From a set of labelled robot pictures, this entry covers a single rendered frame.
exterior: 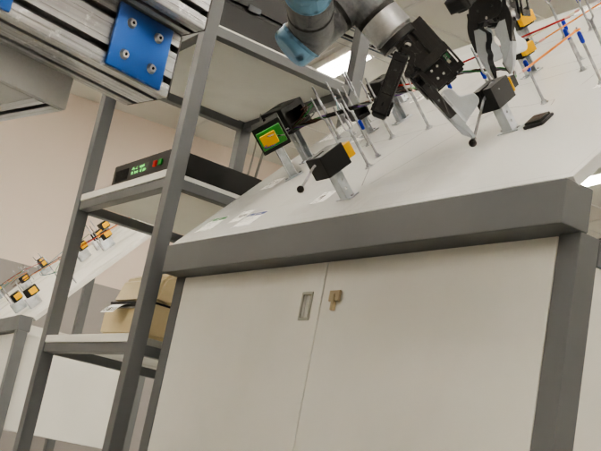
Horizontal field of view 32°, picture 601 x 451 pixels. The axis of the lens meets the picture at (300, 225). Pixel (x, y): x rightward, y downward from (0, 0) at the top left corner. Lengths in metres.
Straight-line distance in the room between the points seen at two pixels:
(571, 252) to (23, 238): 7.87
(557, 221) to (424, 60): 0.42
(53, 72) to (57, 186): 7.87
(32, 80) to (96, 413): 3.40
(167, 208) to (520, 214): 1.16
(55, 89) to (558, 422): 0.79
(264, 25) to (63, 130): 6.65
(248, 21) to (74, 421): 2.38
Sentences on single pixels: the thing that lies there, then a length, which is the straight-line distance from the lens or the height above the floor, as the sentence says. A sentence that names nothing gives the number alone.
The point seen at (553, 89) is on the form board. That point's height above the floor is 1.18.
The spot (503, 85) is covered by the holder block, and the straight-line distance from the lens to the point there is 1.85.
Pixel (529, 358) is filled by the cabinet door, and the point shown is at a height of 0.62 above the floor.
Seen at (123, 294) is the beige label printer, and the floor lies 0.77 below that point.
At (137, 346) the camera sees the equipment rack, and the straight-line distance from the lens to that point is 2.44.
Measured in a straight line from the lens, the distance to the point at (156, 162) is 2.66.
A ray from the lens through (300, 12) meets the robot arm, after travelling 1.64.
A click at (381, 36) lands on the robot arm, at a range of 1.77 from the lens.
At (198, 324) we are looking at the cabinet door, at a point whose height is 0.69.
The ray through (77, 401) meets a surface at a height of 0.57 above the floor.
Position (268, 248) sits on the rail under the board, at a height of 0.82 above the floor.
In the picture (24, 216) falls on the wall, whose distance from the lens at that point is 9.17.
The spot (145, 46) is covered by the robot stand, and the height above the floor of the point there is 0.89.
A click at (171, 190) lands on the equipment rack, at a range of 2.50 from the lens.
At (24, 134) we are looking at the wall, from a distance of 9.29.
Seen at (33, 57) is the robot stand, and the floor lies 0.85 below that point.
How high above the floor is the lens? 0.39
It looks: 14 degrees up
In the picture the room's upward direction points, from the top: 11 degrees clockwise
